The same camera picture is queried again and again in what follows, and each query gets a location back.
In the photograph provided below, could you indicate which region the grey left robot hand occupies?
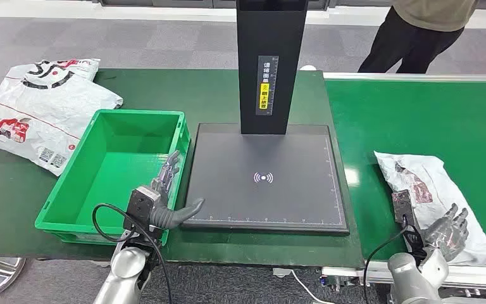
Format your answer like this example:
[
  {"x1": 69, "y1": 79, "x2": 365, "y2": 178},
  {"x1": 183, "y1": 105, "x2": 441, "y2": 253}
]
[{"x1": 149, "y1": 150, "x2": 206, "y2": 231}]

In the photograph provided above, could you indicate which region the green plastic crate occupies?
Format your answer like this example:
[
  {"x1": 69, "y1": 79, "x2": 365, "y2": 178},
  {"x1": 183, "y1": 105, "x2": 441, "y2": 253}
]
[{"x1": 34, "y1": 109, "x2": 191, "y2": 246}]

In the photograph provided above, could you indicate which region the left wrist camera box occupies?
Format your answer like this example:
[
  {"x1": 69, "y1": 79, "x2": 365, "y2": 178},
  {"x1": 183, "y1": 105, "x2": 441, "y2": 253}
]
[{"x1": 123, "y1": 187, "x2": 161, "y2": 232}]

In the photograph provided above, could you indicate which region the grey parcel bag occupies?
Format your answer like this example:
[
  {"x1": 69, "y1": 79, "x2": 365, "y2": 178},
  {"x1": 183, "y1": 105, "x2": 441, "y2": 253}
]
[{"x1": 373, "y1": 151, "x2": 486, "y2": 268}]

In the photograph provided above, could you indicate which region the large white bag red print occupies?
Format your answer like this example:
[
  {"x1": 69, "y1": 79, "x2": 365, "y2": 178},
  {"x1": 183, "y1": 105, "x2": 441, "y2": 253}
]
[{"x1": 0, "y1": 75, "x2": 124, "y2": 177}]

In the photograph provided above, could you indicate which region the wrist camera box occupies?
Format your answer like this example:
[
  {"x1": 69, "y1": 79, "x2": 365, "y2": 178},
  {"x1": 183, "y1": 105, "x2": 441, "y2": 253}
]
[
  {"x1": 123, "y1": 187, "x2": 161, "y2": 232},
  {"x1": 392, "y1": 189, "x2": 426, "y2": 257}
]

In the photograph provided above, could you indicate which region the black inbound scanner machine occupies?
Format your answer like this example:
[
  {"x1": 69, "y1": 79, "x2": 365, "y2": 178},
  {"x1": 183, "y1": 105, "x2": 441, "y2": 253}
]
[{"x1": 182, "y1": 0, "x2": 350, "y2": 235}]

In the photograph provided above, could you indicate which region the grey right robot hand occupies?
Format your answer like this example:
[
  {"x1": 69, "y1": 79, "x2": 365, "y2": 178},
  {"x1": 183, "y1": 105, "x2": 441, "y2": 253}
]
[{"x1": 421, "y1": 203, "x2": 470, "y2": 263}]

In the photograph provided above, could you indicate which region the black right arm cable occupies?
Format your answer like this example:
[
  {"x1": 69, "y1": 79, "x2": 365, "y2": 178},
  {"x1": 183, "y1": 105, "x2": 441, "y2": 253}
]
[{"x1": 362, "y1": 226, "x2": 411, "y2": 304}]

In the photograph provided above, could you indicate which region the black label with yellow mark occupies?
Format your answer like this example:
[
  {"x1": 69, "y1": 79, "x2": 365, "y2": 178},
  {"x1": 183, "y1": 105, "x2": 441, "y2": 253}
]
[{"x1": 255, "y1": 55, "x2": 280, "y2": 117}]

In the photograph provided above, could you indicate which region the white floor cable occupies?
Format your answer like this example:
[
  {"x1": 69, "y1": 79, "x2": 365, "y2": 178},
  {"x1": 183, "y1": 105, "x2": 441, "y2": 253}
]
[{"x1": 289, "y1": 268, "x2": 336, "y2": 304}]

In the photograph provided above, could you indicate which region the green conveyor belt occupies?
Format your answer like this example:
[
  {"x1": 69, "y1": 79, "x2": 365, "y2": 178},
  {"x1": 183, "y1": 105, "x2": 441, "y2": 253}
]
[{"x1": 325, "y1": 79, "x2": 486, "y2": 269}]

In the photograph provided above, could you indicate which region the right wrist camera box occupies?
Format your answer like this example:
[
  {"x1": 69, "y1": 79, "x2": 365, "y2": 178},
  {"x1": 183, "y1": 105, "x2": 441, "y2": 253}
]
[{"x1": 392, "y1": 189, "x2": 426, "y2": 257}]

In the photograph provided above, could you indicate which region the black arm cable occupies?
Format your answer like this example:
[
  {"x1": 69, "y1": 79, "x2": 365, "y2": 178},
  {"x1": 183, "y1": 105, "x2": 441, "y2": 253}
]
[
  {"x1": 92, "y1": 203, "x2": 173, "y2": 304},
  {"x1": 362, "y1": 226, "x2": 411, "y2": 304}
]

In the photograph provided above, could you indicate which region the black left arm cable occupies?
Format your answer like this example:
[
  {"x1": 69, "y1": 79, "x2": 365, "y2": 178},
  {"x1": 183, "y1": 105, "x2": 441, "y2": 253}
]
[{"x1": 92, "y1": 203, "x2": 173, "y2": 304}]

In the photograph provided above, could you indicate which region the white bag black face print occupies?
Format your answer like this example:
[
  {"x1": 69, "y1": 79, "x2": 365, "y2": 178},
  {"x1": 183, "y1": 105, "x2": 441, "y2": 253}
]
[{"x1": 6, "y1": 58, "x2": 101, "y2": 91}]

